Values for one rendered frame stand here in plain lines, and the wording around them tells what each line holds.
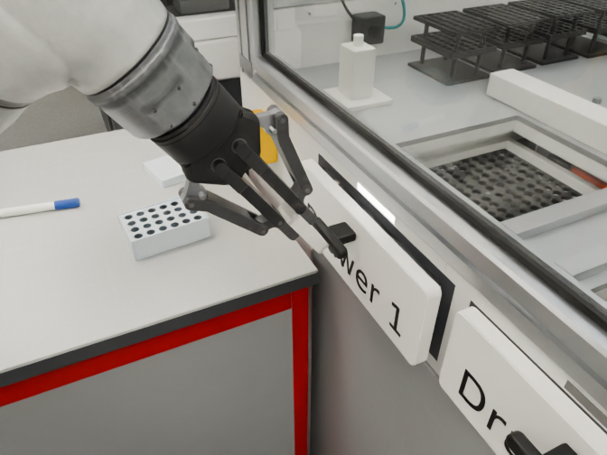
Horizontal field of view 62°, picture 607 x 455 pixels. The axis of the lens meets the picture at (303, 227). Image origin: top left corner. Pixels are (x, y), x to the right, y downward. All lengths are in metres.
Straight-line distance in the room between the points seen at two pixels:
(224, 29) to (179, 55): 0.91
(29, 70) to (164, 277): 0.45
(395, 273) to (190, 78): 0.28
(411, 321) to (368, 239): 0.10
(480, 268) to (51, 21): 0.38
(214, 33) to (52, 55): 0.94
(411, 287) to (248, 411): 0.52
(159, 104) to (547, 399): 0.37
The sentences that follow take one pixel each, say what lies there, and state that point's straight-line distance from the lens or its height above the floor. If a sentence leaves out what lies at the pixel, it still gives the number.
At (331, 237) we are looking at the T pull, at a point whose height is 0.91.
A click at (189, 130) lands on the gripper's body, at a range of 0.41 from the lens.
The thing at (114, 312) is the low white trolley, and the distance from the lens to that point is 0.74.
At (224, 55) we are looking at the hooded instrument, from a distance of 1.32.
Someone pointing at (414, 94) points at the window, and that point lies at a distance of 0.52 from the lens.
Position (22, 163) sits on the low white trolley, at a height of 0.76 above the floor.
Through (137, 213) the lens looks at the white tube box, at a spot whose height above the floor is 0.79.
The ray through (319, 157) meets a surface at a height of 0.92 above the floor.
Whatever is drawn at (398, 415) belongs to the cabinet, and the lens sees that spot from 0.73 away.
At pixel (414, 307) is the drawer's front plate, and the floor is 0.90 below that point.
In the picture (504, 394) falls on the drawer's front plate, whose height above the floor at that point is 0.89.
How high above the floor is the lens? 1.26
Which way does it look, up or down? 37 degrees down
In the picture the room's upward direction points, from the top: straight up
